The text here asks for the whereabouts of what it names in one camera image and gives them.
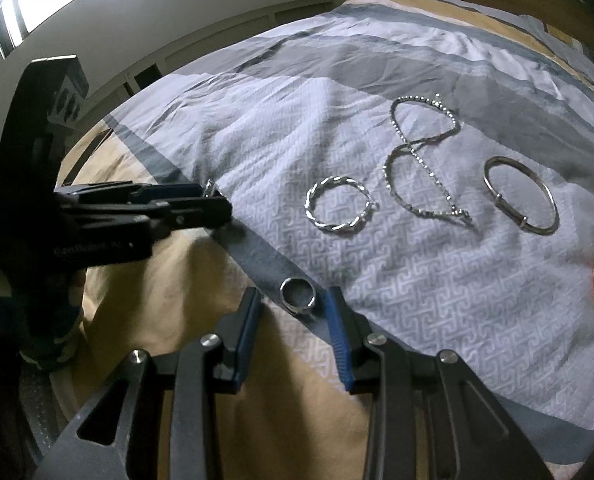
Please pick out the grey striped pillow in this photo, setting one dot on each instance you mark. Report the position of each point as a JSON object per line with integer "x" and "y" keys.
{"x": 577, "y": 55}

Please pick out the plain metal bangle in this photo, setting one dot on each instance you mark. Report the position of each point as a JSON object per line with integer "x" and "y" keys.
{"x": 492, "y": 180}

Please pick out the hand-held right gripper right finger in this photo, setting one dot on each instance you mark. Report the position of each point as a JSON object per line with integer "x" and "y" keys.
{"x": 339, "y": 341}

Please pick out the striped grey beige quilt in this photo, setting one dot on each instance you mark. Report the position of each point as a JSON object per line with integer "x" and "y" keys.
{"x": 377, "y": 60}

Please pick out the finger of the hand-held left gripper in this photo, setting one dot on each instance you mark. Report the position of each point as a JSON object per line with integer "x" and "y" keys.
{"x": 177, "y": 192}
{"x": 197, "y": 212}

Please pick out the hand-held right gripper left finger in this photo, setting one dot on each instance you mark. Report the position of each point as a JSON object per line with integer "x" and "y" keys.
{"x": 247, "y": 327}

